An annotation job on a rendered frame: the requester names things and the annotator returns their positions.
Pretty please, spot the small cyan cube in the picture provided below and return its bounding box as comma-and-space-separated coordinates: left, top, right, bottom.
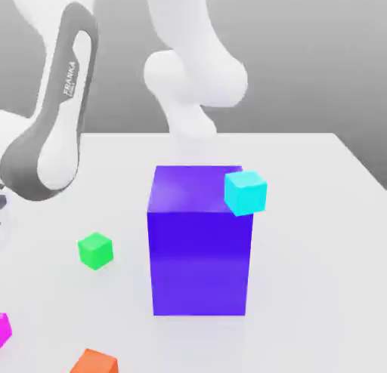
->
224, 169, 268, 217

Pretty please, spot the small green cube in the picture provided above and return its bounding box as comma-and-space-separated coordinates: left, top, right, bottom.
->
77, 231, 115, 272

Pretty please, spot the small orange cube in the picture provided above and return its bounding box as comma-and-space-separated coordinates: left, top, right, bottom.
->
70, 347, 119, 373

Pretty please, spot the small magenta cube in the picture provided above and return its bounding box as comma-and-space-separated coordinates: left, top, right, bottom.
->
0, 312, 14, 350

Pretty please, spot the large purple box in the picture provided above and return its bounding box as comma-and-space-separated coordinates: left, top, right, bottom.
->
146, 165, 254, 317

